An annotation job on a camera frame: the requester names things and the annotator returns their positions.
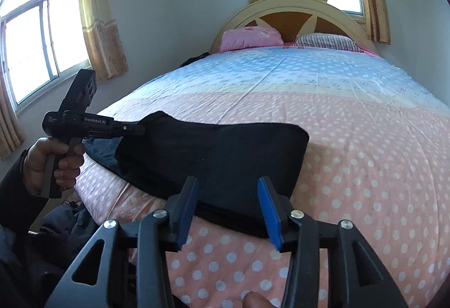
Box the black pants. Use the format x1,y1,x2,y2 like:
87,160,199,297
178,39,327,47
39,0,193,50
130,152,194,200
82,110,311,240

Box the left forearm dark sleeve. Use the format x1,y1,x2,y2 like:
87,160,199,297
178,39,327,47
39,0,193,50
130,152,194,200
0,148,48,308

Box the person's left hand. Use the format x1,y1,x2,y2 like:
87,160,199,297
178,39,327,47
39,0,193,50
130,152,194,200
22,137,85,197

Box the person's right hand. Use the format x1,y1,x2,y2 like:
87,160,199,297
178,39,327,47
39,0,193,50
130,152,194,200
242,291,275,308

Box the side window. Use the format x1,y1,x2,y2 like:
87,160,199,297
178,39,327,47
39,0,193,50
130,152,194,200
1,0,90,111

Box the yellow left curtain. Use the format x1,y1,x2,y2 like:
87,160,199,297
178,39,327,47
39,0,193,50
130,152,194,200
78,0,128,82

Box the black item beside bed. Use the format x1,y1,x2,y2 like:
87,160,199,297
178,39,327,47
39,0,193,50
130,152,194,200
180,52,210,68

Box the polka dot bed sheet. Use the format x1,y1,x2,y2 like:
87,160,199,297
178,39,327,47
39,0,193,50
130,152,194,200
75,47,449,307

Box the pink pillow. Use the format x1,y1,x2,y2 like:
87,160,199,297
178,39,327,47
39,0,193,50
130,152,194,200
220,26,284,53

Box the cream wooden headboard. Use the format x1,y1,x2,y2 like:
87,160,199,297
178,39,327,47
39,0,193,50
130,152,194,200
210,0,377,53

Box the striped pillow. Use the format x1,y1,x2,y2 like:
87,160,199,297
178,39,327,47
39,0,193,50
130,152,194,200
295,33,362,53

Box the black camera box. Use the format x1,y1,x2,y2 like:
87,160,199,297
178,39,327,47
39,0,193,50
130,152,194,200
58,69,97,113

